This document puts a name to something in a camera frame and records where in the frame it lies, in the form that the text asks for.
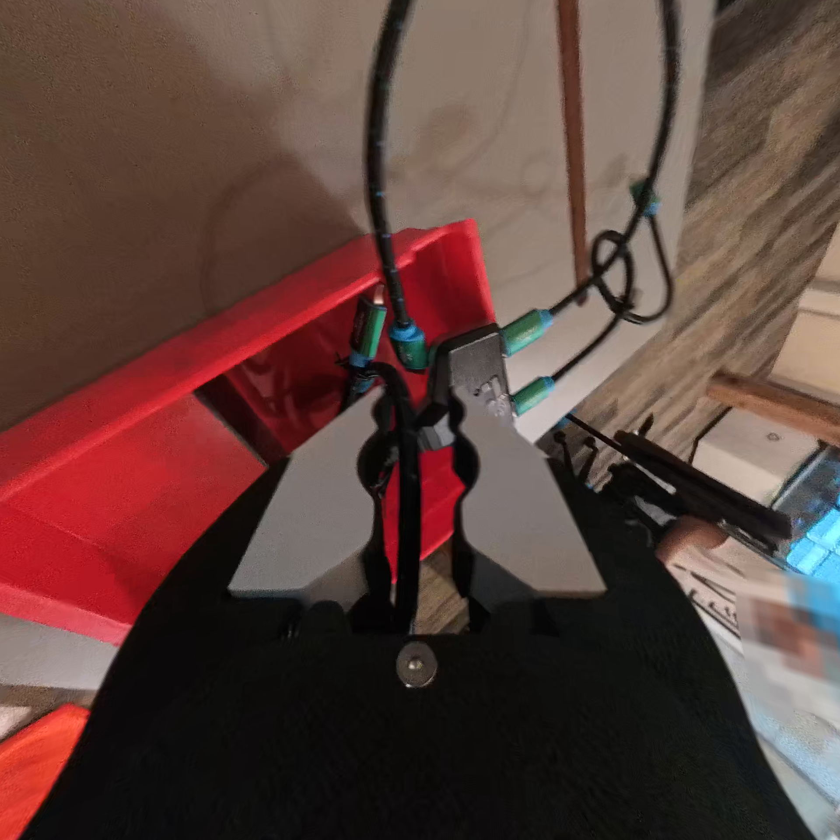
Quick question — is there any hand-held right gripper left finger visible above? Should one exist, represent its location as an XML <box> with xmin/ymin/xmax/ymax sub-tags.
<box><xmin>228</xmin><ymin>388</ymin><xmax>395</xmax><ymax>618</ymax></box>

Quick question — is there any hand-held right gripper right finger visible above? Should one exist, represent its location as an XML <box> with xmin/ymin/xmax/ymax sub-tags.
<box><xmin>451</xmin><ymin>400</ymin><xmax>608</xmax><ymax>619</ymax></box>

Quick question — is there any black HDMI cable green plug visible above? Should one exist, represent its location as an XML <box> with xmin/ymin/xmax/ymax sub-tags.
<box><xmin>512</xmin><ymin>180</ymin><xmax>677</xmax><ymax>419</ymax></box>
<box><xmin>502</xmin><ymin>0</ymin><xmax>685</xmax><ymax>358</ymax></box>
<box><xmin>344</xmin><ymin>0</ymin><xmax>429</xmax><ymax>404</ymax></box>

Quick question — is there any red plastic bin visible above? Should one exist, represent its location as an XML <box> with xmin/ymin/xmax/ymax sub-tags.
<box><xmin>0</xmin><ymin>220</ymin><xmax>497</xmax><ymax>647</ymax></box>

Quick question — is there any black office chair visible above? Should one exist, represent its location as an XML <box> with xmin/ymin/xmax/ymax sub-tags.
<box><xmin>558</xmin><ymin>412</ymin><xmax>793</xmax><ymax>559</ymax></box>

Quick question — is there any red plastic object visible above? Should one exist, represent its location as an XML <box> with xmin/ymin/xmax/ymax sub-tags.
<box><xmin>0</xmin><ymin>704</ymin><xmax>91</xmax><ymax>840</ymax></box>

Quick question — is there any wooden post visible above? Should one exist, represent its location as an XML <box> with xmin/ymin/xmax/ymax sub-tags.
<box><xmin>706</xmin><ymin>371</ymin><xmax>840</xmax><ymax>448</ymax></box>

